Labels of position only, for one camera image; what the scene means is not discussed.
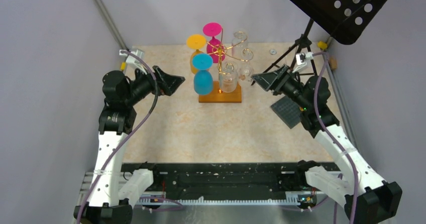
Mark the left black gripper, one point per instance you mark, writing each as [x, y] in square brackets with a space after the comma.
[168, 83]

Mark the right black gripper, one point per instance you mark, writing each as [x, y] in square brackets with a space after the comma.
[270, 80]

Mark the blue wine glass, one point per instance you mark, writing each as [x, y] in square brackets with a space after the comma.
[203, 81]

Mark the clear wine glass front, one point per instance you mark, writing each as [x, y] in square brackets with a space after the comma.
[228, 76]

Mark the clear wine glass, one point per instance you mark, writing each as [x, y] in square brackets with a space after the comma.
[228, 76]
[239, 43]
[246, 69]

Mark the yellow wine glass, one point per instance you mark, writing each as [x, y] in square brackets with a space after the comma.
[195, 42]

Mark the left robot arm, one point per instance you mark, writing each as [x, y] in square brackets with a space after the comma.
[127, 105]

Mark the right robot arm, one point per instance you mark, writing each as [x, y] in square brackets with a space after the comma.
[365, 195]

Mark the clear wine glass right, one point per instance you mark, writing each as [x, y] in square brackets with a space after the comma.
[246, 69]

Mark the clear wine glass back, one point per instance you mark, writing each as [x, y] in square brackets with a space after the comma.
[239, 43]

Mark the pink wine glass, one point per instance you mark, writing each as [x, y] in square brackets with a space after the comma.
[213, 29]

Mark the small metal washer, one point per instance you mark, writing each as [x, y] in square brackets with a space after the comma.
[273, 52]

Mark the dark grey lego plate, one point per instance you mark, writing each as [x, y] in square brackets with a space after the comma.
[287, 111]

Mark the black tripod stand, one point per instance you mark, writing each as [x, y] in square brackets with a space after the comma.
[303, 42]

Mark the yellow corner block right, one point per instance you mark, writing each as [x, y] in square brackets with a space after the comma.
[322, 45]

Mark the black music stand tray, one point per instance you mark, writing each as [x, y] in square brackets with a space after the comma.
[344, 20]

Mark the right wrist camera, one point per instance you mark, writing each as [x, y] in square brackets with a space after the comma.
[302, 60]

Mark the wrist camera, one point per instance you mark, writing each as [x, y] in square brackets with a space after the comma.
[133, 59]
[302, 60]

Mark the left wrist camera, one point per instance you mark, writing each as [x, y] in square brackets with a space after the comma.
[133, 59]

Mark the gold wire glass rack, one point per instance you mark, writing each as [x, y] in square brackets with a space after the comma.
[225, 54]

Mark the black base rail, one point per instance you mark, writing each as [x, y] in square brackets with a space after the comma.
[222, 181]

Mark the aluminium frame post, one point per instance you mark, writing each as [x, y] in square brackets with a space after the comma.
[109, 22]

